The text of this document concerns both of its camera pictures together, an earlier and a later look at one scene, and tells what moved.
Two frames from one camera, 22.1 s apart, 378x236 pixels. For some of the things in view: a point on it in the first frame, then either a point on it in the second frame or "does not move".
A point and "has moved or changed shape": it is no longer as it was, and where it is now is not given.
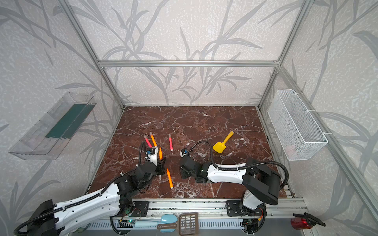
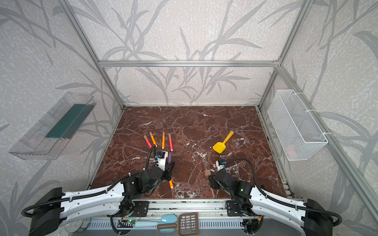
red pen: [147, 141] does not move
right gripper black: [185, 165] to [212, 179]
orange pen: [160, 154] has moved or changed shape
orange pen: [153, 139] does not move
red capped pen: [171, 142] does not move
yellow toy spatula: [220, 147] does not move
